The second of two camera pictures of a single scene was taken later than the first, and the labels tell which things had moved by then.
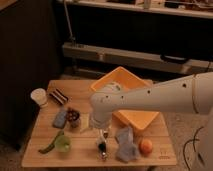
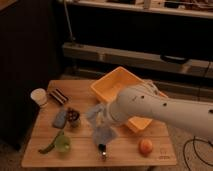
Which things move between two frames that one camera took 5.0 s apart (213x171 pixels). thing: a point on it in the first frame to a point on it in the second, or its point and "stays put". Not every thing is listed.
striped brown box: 59,96 stays put
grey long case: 144,60 stays put
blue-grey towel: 126,150 to 104,133
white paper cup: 40,96 stays put
